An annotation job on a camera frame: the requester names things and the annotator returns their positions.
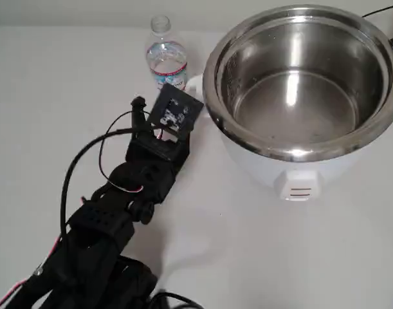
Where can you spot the steel inner cooking pot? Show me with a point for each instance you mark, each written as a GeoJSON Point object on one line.
{"type": "Point", "coordinates": [296, 96]}

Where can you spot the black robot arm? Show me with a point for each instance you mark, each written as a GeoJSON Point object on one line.
{"type": "Point", "coordinates": [96, 219]}

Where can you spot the black camera board mount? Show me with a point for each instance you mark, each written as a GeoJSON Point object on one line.
{"type": "Point", "coordinates": [170, 112]}

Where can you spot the white electric cooking pot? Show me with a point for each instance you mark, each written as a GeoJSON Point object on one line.
{"type": "Point", "coordinates": [257, 167]}

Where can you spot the clear plastic water bottle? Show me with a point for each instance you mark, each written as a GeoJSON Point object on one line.
{"type": "Point", "coordinates": [165, 54]}

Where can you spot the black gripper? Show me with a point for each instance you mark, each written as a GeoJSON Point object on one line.
{"type": "Point", "coordinates": [151, 149]}

